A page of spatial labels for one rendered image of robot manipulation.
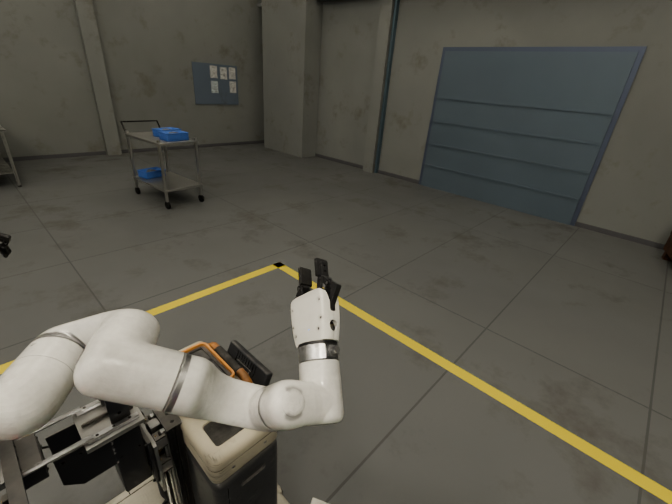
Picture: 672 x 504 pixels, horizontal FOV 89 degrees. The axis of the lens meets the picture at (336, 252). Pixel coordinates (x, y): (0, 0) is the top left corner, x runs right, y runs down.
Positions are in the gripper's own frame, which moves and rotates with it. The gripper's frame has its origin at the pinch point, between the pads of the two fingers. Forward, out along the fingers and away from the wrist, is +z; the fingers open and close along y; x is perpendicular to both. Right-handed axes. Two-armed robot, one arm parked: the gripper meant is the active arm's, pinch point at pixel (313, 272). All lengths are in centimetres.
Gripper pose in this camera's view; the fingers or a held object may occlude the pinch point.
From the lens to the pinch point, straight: 72.3
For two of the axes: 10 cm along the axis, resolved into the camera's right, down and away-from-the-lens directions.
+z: -0.9, -8.9, 4.4
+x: 7.3, 2.4, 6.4
